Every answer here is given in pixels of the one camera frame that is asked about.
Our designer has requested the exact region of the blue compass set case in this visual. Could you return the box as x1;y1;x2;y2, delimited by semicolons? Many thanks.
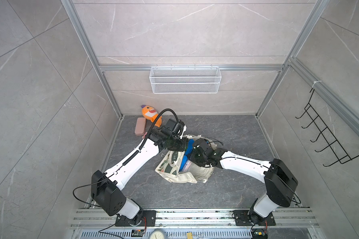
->
184;139;194;156

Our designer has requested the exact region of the beige canvas bag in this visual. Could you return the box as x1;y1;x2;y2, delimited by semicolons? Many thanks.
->
155;135;214;184

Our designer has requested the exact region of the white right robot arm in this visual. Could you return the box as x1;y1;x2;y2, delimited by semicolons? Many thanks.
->
187;138;298;222

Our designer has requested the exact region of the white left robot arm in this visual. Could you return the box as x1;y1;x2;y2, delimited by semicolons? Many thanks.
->
91;109;188;224

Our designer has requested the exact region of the pink rectangular case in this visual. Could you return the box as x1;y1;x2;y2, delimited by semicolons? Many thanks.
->
135;117;146;136

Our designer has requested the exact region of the orange plush shark toy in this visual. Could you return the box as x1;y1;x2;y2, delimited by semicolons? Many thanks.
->
141;105;162;127

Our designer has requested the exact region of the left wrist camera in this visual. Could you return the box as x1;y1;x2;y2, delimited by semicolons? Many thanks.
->
165;119;185;136

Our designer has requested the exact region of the white wire mesh basket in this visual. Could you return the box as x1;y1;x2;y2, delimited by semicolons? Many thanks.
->
149;66;222;94

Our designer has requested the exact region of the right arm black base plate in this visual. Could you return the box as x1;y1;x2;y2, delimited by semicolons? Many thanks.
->
231;210;276;226

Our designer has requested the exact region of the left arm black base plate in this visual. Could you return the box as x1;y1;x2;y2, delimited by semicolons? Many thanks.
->
115;210;157;227

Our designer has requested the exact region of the black wire hook rack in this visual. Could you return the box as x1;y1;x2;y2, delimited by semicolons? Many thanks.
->
295;89;359;167

